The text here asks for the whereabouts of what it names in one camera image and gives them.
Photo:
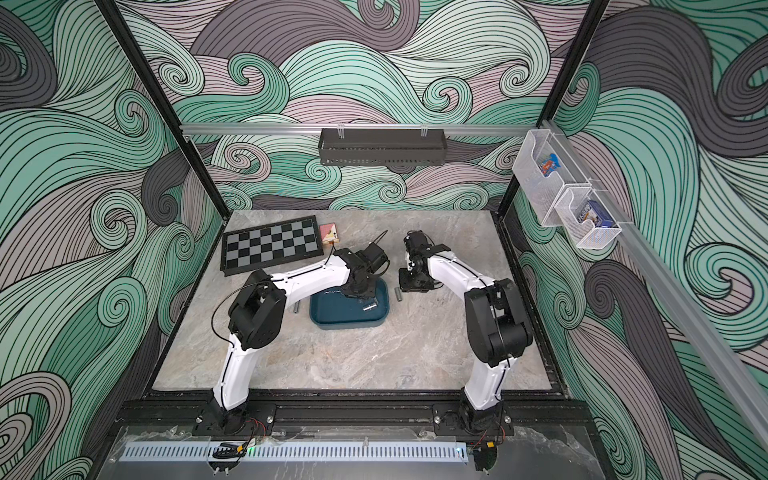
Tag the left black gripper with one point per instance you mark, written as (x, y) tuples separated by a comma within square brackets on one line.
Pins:
[(373, 283)]

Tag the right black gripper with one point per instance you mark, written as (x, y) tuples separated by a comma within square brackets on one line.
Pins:
[(410, 285)]

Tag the teal plastic storage box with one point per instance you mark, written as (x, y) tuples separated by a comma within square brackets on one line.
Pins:
[(332, 310)]

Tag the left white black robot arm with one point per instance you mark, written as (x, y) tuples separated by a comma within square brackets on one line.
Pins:
[(256, 314)]

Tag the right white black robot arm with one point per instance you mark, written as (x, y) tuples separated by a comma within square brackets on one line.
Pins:
[(498, 325)]

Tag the black grey chessboard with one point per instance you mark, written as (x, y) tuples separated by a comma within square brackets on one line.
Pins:
[(269, 245)]

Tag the black wall-mounted tray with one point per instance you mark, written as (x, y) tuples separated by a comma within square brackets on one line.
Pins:
[(382, 147)]

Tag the aluminium rail back wall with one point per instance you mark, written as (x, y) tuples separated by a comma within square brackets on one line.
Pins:
[(296, 129)]

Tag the aluminium rail wall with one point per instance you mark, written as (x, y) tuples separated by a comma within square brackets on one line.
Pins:
[(296, 129), (746, 394)]

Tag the clear wall bin far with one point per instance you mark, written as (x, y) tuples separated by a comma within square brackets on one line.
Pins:
[(545, 170)]

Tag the clear wall bin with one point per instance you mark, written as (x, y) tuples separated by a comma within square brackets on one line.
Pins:
[(545, 170), (587, 221)]

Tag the clear wall bin near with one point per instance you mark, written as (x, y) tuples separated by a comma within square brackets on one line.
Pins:
[(587, 221)]

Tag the white slotted cable duct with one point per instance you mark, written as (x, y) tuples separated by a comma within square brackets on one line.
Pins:
[(299, 451)]

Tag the black base frame rail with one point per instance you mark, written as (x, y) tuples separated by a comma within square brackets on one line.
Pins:
[(444, 410)]

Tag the aluminium rail right wall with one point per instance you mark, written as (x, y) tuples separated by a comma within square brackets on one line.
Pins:
[(746, 394)]

